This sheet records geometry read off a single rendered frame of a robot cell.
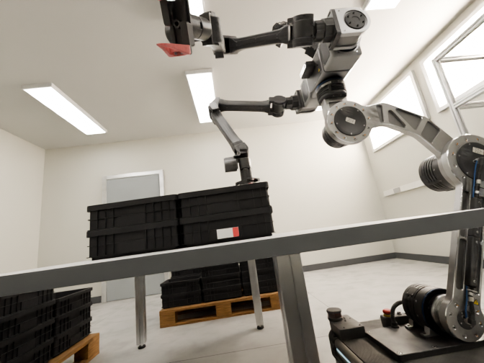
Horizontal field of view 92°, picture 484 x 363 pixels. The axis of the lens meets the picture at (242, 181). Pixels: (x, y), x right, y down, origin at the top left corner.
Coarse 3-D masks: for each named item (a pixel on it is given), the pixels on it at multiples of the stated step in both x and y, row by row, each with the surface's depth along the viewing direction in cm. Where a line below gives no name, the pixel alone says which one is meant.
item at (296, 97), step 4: (296, 92) 137; (292, 96) 137; (296, 96) 136; (288, 100) 136; (292, 100) 136; (296, 100) 136; (300, 100) 135; (288, 104) 136; (292, 104) 137; (296, 104) 136; (300, 104) 135; (288, 108) 138; (292, 108) 138; (296, 108) 138; (300, 108) 135; (296, 112) 142
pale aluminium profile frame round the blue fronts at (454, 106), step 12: (480, 24) 167; (444, 48) 192; (432, 60) 204; (444, 60) 202; (456, 60) 205; (468, 60) 207; (444, 72) 199; (444, 84) 196; (444, 96) 197; (468, 96) 179; (456, 108) 190; (468, 108) 194; (456, 120) 190
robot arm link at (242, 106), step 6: (276, 96) 136; (282, 96) 135; (216, 102) 135; (222, 102) 137; (228, 102) 137; (234, 102) 137; (240, 102) 137; (246, 102) 137; (252, 102) 137; (258, 102) 137; (264, 102) 136; (270, 102) 134; (276, 102) 132; (282, 102) 132; (222, 108) 138; (228, 108) 138; (234, 108) 138; (240, 108) 137; (246, 108) 137; (252, 108) 137; (258, 108) 136; (264, 108) 136; (270, 108) 140; (210, 114) 134; (270, 114) 140; (276, 114) 137; (282, 114) 138
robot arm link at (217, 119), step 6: (210, 102) 133; (210, 108) 131; (216, 108) 129; (216, 114) 130; (216, 120) 128; (222, 120) 127; (222, 126) 124; (228, 126) 124; (222, 132) 124; (228, 132) 121; (234, 132) 121; (228, 138) 119; (234, 138) 118; (234, 144) 114; (240, 144) 114; (234, 150) 116
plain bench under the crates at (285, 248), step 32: (352, 224) 115; (384, 224) 54; (416, 224) 54; (448, 224) 54; (480, 224) 54; (128, 256) 69; (160, 256) 50; (192, 256) 50; (224, 256) 51; (256, 256) 51; (288, 256) 57; (0, 288) 48; (32, 288) 48; (256, 288) 187; (288, 288) 54; (256, 320) 182; (288, 320) 53; (288, 352) 55
